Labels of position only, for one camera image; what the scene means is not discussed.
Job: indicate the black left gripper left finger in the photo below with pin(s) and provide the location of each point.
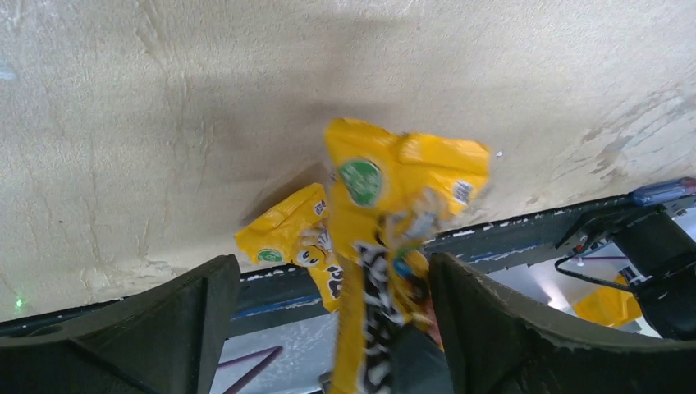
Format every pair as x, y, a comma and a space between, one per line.
168, 339

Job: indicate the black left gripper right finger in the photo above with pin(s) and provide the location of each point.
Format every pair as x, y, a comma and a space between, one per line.
497, 340

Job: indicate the yellow M&M pack front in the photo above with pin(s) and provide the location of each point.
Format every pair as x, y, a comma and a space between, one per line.
295, 231

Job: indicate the yellow m&m pack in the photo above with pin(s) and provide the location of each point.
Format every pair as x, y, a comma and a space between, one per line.
295, 231
393, 192

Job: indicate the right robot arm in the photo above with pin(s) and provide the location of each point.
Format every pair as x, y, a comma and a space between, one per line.
661, 251

